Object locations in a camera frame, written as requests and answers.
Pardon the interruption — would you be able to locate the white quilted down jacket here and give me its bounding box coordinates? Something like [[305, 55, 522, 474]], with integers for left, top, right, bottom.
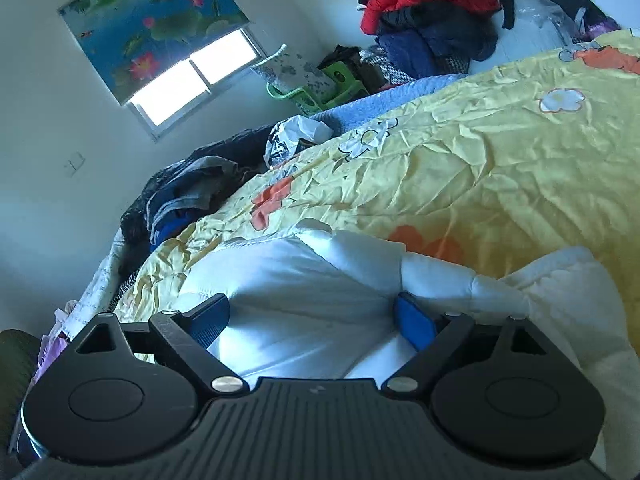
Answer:
[[174, 219, 639, 479]]

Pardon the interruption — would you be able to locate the dark folded clothes stack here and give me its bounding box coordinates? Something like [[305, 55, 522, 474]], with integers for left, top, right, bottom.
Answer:
[[118, 125, 272, 280]]

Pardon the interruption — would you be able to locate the yellow cartoon bed quilt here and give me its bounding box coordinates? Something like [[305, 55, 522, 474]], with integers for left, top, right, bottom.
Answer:
[[115, 29, 639, 339]]

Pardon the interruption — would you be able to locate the crumpled black white plastic bag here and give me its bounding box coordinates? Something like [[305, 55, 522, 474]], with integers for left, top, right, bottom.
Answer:
[[264, 115, 334, 168]]

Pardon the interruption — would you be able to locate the light blue knitted blanket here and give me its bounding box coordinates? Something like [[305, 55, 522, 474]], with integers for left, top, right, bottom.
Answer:
[[311, 74, 465, 136]]

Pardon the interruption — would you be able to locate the green plastic stool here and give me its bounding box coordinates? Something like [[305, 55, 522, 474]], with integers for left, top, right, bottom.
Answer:
[[266, 62, 369, 116]]

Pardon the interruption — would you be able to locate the patterned fabric bag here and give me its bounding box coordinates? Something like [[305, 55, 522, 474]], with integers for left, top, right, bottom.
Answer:
[[250, 44, 338, 116]]

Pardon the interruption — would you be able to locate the navy blue jacket on pile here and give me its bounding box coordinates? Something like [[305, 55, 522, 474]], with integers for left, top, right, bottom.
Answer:
[[375, 0, 498, 79]]

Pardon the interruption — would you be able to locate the lotus print roller blind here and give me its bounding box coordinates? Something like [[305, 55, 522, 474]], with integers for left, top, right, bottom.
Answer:
[[58, 0, 250, 104]]

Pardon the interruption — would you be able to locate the white wall switch plate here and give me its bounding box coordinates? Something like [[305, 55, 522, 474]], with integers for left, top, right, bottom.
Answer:
[[63, 152, 86, 178]]

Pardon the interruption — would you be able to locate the window with aluminium frame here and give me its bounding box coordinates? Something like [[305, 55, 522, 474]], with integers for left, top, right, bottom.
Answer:
[[127, 27, 265, 141]]

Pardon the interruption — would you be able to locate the black bag by wall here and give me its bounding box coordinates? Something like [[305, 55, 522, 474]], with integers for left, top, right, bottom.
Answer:
[[550, 0, 620, 40]]

